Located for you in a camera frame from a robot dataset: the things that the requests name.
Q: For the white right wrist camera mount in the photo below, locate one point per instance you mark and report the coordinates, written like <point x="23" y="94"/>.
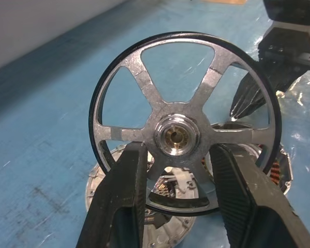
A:
<point x="294" y="27"/>

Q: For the silver spoked wheel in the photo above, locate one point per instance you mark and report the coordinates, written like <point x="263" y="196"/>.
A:
<point x="170" y="116"/>

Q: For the round ribbed silver motor cover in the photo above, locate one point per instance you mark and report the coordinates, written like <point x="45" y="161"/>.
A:
<point x="93" y="188"/>

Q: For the copper wound stator disc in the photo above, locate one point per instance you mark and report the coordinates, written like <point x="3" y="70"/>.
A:
<point x="285" y="168"/>

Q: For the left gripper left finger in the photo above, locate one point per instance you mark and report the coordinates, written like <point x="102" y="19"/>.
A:
<point x="118" y="206"/>

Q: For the blue plastic table sheet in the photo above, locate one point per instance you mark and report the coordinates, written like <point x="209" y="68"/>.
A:
<point x="41" y="129"/>

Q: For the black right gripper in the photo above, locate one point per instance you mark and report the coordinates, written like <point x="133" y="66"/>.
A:
<point x="286" y="44"/>

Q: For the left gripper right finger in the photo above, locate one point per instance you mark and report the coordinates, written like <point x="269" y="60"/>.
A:
<point x="248" y="206"/>

